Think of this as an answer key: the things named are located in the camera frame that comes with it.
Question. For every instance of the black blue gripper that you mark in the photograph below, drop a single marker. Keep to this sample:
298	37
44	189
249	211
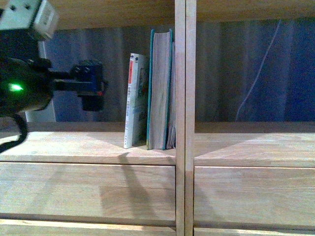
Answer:
89	84

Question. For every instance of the white red-spine storybook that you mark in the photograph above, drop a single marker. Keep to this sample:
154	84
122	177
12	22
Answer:
137	100

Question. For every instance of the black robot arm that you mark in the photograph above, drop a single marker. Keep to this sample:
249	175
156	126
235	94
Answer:
27	82

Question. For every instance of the teal hardcover book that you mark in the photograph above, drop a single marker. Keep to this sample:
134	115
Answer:
159	88

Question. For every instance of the thin white paperback book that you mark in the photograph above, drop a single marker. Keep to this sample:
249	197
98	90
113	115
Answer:
171	137

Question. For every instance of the wooden drawer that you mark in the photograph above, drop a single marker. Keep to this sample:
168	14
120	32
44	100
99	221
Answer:
280	197
241	232
108	193
10	227

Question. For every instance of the wooden bookshelf unit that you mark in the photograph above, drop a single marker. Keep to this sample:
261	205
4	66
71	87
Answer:
258	145

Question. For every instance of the grey curtain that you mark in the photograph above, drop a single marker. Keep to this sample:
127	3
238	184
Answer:
245	71

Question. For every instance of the right lower wooden drawer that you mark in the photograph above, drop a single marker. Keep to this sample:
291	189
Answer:
241	232

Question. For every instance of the right upper wooden drawer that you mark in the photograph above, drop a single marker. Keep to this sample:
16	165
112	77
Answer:
280	197

